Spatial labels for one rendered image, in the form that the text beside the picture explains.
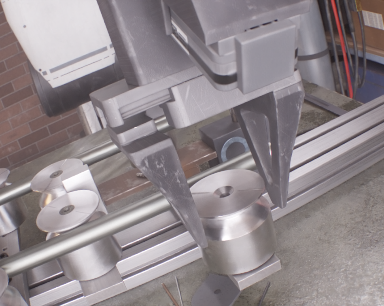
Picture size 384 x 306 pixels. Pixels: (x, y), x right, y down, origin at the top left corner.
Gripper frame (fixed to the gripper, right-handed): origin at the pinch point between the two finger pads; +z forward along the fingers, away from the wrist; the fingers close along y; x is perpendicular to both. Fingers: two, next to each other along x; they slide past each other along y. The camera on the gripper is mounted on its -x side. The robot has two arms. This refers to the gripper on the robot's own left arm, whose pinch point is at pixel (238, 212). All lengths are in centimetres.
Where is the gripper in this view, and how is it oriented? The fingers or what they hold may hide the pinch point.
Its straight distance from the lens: 28.2
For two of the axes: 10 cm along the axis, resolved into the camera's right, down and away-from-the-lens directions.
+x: -2.9, -1.8, 9.4
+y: 9.0, -4.0, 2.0
